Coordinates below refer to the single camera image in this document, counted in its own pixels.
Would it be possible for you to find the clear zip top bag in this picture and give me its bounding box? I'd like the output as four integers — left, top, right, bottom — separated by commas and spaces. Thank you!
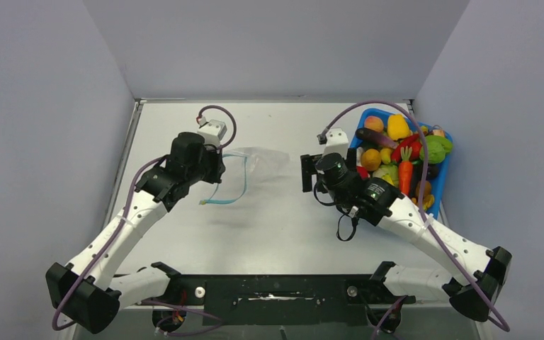
199, 147, 290, 205

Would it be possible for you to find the yellow toy banana bunch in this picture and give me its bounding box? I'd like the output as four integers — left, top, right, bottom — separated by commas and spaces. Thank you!
410, 194, 435, 211

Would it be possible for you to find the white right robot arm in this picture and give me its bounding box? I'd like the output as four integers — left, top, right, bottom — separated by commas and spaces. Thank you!
300, 152, 512, 322

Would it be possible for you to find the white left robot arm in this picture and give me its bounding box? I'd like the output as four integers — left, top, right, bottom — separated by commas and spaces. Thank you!
45, 132, 225, 334

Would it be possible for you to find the purple toy eggplant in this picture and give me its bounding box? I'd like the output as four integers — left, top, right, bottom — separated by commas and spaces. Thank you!
355, 127, 398, 149

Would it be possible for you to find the pale green toy cabbage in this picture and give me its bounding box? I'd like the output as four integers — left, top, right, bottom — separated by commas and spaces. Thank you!
372, 164, 399, 187

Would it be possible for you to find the toy peach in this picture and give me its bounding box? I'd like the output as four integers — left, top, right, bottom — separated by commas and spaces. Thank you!
363, 115, 385, 133

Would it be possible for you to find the orange toy carrot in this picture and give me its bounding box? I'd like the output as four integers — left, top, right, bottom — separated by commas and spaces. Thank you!
398, 147, 414, 196

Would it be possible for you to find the yellow toy bell pepper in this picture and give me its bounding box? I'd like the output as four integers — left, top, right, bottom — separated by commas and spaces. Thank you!
387, 115, 411, 141

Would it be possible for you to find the red toy chili pepper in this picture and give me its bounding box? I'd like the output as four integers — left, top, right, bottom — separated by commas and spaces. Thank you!
390, 135, 422, 163

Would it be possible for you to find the brown toy potato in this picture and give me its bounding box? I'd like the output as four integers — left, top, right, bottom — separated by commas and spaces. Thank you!
414, 181, 432, 198

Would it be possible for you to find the green bumpy toy fruit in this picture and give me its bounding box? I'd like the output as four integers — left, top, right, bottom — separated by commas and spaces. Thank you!
420, 135, 453, 164

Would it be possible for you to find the blue plastic bin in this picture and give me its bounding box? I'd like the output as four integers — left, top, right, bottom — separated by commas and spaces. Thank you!
351, 108, 453, 216

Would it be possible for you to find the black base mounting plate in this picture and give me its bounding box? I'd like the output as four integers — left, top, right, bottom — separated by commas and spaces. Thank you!
157, 274, 399, 327

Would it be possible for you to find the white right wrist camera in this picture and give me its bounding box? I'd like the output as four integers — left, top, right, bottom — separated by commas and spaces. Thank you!
317, 128, 350, 159

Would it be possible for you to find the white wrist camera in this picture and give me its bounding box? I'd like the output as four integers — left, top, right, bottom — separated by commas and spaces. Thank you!
197, 118, 227, 147
317, 128, 350, 159

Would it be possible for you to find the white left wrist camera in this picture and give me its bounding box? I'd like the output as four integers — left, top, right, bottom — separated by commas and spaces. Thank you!
197, 118, 227, 147

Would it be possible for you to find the aluminium table edge rail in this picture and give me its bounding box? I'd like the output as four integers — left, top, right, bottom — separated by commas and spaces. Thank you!
101, 101, 142, 231

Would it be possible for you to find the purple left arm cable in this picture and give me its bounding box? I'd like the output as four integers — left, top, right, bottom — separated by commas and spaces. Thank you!
51, 104, 238, 332

